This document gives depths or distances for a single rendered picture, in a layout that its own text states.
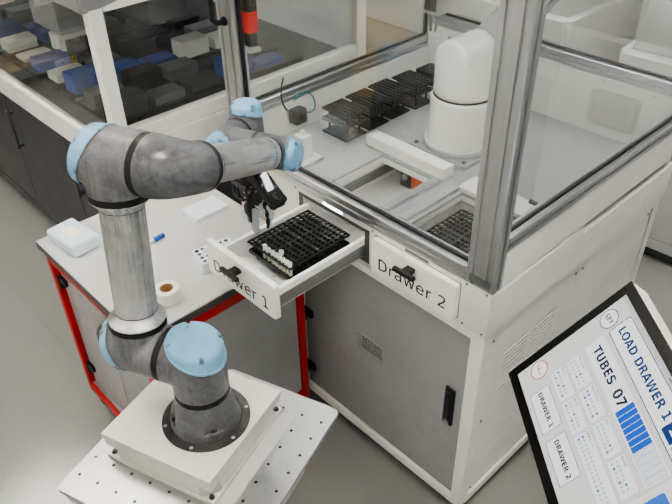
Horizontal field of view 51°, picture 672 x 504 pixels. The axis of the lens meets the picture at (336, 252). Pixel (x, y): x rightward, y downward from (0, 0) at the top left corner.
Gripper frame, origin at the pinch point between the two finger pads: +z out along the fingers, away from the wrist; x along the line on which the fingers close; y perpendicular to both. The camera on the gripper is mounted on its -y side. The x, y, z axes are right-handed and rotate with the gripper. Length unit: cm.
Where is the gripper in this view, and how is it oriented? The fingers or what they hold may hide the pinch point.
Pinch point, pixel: (263, 228)
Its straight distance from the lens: 186.1
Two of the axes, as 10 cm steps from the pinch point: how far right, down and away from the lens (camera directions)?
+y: -7.0, -4.2, 5.8
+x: -7.2, 4.3, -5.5
